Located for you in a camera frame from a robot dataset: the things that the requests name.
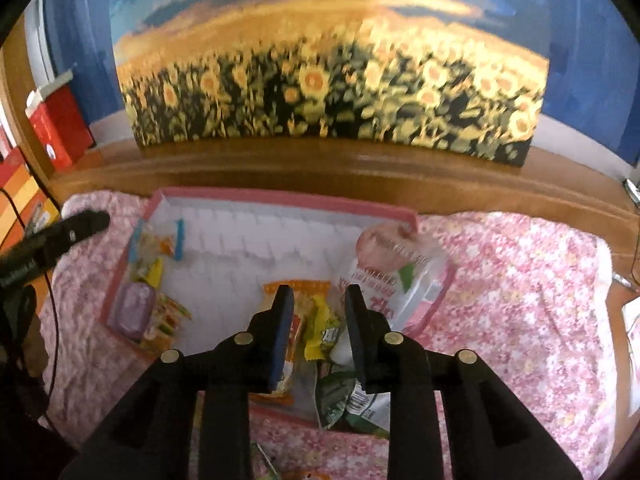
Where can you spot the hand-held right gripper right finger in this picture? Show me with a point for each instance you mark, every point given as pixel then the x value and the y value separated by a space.
pixel 357 340

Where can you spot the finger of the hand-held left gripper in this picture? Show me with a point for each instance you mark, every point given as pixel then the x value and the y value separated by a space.
pixel 80 227

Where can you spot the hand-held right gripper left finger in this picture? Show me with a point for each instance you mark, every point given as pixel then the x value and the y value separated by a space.
pixel 282 340

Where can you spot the small white round packet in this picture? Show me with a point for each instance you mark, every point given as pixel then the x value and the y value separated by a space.
pixel 341 349

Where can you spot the small yellow snack packet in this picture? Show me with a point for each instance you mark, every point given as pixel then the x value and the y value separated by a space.
pixel 322 332

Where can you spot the orange yellow snack bag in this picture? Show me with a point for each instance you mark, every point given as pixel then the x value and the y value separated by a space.
pixel 305 292

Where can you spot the green white snack packet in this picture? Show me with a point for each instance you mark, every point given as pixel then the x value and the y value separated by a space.
pixel 370 407

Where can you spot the clear blue edged packet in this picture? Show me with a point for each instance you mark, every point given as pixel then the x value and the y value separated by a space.
pixel 147 245

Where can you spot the pink white snack pouch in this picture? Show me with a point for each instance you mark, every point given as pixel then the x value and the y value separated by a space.
pixel 395 270

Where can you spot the plain yellow snack packet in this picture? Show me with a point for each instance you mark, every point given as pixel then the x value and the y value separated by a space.
pixel 151 274

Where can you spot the shallow pink cardboard box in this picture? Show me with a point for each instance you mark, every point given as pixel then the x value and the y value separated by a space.
pixel 240 265

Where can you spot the purple snack packet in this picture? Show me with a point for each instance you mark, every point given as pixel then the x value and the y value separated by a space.
pixel 132 307

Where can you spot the blue plastic stick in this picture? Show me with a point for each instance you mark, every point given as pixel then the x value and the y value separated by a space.
pixel 179 240

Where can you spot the striped colourful snack packet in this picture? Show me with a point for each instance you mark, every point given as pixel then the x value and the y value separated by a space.
pixel 167 317

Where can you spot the orange striped carton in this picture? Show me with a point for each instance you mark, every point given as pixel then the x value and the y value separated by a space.
pixel 20 195

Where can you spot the red and white carton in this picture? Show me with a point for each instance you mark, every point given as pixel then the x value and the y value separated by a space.
pixel 60 135

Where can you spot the white printed carton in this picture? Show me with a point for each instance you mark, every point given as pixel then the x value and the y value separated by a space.
pixel 6 130

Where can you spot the green teal snack packet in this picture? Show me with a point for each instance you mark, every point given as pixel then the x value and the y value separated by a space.
pixel 262 462

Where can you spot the clear orange snack packet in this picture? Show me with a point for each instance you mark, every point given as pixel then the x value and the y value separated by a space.
pixel 305 475

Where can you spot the pink floral blanket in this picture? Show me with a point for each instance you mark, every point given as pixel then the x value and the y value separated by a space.
pixel 515 310

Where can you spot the blue window pane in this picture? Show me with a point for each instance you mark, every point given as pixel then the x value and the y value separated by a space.
pixel 590 60
pixel 85 20

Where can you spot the silver pen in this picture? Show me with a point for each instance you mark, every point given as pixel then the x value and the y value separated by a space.
pixel 625 280

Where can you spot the printed booklet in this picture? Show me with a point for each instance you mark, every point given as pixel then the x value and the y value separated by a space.
pixel 632 322

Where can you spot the sunflower field painting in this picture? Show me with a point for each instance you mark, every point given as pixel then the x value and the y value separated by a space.
pixel 320 60

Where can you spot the silver flat device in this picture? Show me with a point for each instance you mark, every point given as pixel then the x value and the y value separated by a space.
pixel 632 191

